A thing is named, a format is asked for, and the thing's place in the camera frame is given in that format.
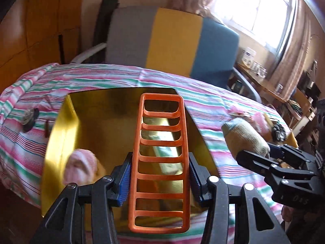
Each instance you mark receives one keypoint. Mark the white carton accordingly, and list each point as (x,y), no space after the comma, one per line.
(248,56)

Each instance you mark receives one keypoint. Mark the black upright panel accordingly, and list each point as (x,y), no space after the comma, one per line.
(104,20)

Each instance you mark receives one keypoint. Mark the gold-lined gift box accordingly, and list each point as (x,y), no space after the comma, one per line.
(101,122)

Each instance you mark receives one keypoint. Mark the window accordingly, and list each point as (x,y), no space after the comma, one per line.
(254,5)

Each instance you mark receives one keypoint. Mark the tan soft cloth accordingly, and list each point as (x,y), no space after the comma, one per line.
(243,134)

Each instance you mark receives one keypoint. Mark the striped blanket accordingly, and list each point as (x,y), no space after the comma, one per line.
(152,78)

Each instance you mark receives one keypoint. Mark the small lidded jar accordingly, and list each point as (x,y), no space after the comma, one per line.
(279,88)

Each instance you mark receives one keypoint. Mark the pink fuzzy item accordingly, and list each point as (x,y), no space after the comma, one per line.
(81,165)

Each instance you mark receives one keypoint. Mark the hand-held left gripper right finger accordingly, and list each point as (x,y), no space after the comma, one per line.
(196,183)

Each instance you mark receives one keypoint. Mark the orange plastic slotted rack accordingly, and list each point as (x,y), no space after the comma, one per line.
(158,230)

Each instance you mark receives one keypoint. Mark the grey yellow blue armchair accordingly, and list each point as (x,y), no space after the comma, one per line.
(172,38)

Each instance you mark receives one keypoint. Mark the wooden wardrobe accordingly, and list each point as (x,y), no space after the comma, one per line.
(38,17)

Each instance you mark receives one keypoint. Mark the pink cloth item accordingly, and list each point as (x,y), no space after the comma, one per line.
(256,120)

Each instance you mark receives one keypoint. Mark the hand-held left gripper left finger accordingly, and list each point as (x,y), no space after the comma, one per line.
(124,180)

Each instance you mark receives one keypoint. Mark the clear glass jar set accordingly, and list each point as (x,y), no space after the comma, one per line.
(259,70)

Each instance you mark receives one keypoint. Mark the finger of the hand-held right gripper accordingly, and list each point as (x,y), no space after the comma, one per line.
(256,161)
(294,153)

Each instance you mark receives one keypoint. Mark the black round item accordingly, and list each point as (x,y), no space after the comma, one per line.
(30,119)

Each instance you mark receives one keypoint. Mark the wooden desk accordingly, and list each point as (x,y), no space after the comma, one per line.
(256,81)

